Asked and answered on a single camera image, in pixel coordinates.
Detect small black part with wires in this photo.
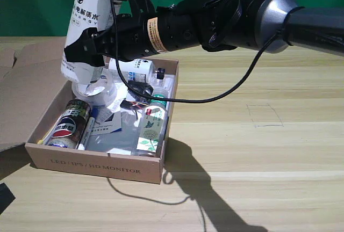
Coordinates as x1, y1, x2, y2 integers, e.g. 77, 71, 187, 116
120, 99, 148, 121

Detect white and blue paper booklet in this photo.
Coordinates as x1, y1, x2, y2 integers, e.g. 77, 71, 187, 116
90, 100, 123, 136

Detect white bottle with black cap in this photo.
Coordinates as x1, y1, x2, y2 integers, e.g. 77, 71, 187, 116
59, 0, 114, 85
108, 57, 166, 84

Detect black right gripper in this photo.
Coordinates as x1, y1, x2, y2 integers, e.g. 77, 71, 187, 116
63, 11, 168, 67

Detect Pepsi can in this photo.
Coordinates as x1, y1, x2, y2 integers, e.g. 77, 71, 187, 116
44, 99, 92, 149

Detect silver plastic bag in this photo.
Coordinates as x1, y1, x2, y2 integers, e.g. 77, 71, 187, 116
85, 108, 141, 155

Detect white marker with blue cap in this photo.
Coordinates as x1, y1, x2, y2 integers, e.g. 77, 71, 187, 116
77, 107, 98, 151

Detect black camera cable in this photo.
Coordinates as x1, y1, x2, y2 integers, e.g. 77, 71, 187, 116
110, 0, 286, 103

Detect black binder clips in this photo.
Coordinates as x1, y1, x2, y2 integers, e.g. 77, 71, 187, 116
127, 80, 154, 103

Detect clear tape roll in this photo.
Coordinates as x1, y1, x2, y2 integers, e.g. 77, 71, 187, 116
71, 72, 118, 107

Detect clear plastic packaging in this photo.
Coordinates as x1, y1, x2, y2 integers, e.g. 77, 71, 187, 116
149, 72, 177, 96

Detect clear bottle with green cap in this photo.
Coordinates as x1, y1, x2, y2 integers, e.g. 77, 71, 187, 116
131, 87, 169, 157

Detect green backdrop cloth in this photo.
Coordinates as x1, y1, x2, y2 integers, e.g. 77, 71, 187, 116
0, 0, 344, 39

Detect open brown cardboard box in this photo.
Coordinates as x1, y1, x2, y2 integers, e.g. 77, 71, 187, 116
0, 37, 180, 185

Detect black flat object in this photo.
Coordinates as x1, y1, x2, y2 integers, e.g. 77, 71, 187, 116
0, 182, 16, 215

